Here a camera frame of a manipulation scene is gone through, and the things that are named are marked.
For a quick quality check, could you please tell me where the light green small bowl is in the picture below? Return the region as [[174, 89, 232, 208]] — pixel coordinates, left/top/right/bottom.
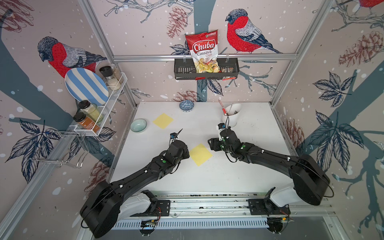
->
[[130, 119, 148, 133]]

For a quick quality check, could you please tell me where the white wire wall shelf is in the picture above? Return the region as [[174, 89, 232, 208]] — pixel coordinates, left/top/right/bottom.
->
[[74, 73, 128, 137]]

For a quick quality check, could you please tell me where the orange spice jar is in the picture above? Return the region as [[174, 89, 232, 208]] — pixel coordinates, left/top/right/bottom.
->
[[73, 112, 101, 134]]

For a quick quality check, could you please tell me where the red Chuba chips bag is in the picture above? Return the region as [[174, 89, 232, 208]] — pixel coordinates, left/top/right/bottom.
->
[[186, 30, 220, 74]]

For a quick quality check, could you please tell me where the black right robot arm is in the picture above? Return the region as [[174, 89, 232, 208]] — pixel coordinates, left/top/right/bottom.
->
[[208, 128, 330, 207]]

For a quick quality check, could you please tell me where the white utensil cup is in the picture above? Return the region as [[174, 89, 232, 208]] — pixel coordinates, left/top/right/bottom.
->
[[222, 104, 242, 127]]

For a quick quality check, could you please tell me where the green spice jar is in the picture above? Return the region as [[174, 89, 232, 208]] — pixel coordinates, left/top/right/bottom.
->
[[78, 100, 104, 124]]

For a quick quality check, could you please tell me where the black wall basket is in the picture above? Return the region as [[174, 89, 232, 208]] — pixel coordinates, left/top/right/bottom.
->
[[174, 58, 240, 80]]

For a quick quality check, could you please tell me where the blue patterned bowl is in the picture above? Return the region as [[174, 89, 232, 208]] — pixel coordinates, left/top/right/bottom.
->
[[179, 100, 195, 112]]

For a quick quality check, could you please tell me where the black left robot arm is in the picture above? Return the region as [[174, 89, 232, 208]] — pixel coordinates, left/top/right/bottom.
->
[[80, 133, 190, 239]]

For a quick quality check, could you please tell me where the black cap salt shaker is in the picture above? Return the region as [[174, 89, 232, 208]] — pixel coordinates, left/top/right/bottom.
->
[[99, 66, 121, 90]]

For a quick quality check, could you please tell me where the blue white striped plate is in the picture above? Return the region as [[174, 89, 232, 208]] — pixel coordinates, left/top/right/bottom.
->
[[65, 68, 109, 106]]

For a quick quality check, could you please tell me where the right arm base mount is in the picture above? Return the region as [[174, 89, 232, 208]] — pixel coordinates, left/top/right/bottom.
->
[[247, 187, 291, 216]]

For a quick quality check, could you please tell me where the yellow square paper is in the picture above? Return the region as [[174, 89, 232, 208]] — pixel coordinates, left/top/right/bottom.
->
[[153, 114, 174, 129], [190, 144, 213, 167]]

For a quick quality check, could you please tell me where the red pen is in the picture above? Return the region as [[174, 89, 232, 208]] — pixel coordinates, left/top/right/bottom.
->
[[218, 100, 228, 116]]

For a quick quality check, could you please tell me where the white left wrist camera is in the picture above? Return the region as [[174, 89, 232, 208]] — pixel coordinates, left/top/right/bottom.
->
[[170, 133, 178, 142]]

